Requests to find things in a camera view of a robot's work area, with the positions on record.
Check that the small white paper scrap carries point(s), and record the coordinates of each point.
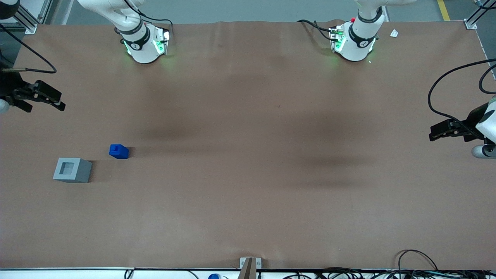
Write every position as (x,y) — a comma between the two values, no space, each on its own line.
(394,33)

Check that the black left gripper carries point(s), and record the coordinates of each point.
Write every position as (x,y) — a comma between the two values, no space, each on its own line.
(470,126)

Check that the brown table cover mat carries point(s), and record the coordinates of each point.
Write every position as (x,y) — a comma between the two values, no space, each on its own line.
(248,155)

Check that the aluminium frame post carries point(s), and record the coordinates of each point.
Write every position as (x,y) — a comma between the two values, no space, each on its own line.
(29,19)
(474,19)

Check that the gray square base block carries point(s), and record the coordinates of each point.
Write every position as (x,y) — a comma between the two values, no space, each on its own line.
(79,172)

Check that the blue plastic part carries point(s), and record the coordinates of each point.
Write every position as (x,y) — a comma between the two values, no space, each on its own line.
(118,151)

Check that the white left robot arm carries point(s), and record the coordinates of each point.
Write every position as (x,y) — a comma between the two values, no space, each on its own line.
(354,46)

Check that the gray metal camera bracket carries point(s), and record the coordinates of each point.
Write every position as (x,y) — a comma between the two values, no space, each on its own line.
(259,263)

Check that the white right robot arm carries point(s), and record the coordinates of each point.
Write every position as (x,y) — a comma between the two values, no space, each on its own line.
(141,48)

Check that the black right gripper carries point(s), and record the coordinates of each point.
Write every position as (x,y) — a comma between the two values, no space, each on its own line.
(10,87)

